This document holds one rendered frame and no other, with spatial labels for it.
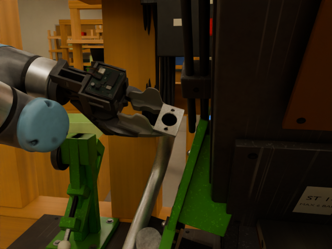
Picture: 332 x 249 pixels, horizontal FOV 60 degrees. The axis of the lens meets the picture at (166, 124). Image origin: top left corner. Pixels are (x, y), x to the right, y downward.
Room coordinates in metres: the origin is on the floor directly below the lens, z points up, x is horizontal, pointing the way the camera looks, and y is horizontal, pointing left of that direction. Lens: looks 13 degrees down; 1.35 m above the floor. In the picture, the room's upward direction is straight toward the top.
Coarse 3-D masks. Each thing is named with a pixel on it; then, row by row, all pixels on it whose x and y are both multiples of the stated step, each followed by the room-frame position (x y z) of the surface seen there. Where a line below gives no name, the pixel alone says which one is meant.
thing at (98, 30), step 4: (96, 28) 7.42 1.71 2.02; (96, 32) 7.38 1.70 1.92; (100, 32) 7.37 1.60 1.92; (176, 60) 7.31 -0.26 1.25; (180, 60) 7.31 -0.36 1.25; (176, 64) 7.31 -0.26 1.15; (180, 64) 7.31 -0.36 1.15; (176, 68) 7.23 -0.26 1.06; (180, 68) 7.22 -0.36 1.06; (176, 72) 7.35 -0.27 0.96; (180, 72) 7.34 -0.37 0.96; (176, 76) 7.35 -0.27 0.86; (180, 76) 7.34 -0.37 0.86; (176, 80) 7.35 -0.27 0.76
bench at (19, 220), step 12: (36, 204) 0.86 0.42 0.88; (48, 204) 0.86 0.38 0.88; (60, 204) 0.86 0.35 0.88; (108, 204) 0.86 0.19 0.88; (0, 216) 0.78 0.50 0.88; (12, 216) 0.78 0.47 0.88; (24, 216) 0.78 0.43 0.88; (36, 216) 0.78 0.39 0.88; (108, 216) 0.78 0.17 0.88; (0, 228) 0.72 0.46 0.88; (12, 228) 0.72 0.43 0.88; (24, 228) 0.72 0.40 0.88; (192, 228) 0.72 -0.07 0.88; (0, 240) 0.67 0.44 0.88; (12, 240) 0.67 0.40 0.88
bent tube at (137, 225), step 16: (160, 112) 0.49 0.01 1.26; (176, 112) 0.49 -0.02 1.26; (160, 128) 0.47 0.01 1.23; (176, 128) 0.47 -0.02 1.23; (160, 144) 0.54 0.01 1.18; (160, 160) 0.54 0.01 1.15; (160, 176) 0.54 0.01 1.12; (144, 192) 0.52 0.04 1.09; (144, 208) 0.49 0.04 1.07; (144, 224) 0.47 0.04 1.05; (128, 240) 0.45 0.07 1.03
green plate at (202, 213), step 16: (208, 112) 0.42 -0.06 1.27; (208, 128) 0.40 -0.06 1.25; (192, 144) 0.36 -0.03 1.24; (208, 144) 0.37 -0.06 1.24; (192, 160) 0.36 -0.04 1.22; (208, 160) 0.37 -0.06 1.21; (192, 176) 0.37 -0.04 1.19; (208, 176) 0.37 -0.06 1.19; (192, 192) 0.37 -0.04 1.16; (208, 192) 0.37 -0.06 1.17; (176, 208) 0.36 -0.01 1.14; (192, 208) 0.37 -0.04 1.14; (208, 208) 0.37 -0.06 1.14; (224, 208) 0.36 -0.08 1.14; (192, 224) 0.37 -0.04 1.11; (208, 224) 0.37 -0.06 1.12; (224, 224) 0.36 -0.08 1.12
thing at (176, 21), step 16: (160, 0) 0.64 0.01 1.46; (176, 0) 0.64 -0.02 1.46; (192, 0) 0.63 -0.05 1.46; (160, 16) 0.64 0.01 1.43; (176, 16) 0.64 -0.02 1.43; (192, 16) 0.63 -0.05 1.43; (160, 32) 0.64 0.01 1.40; (176, 32) 0.64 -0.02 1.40; (192, 32) 0.63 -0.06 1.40; (160, 48) 0.64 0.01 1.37; (176, 48) 0.64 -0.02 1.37
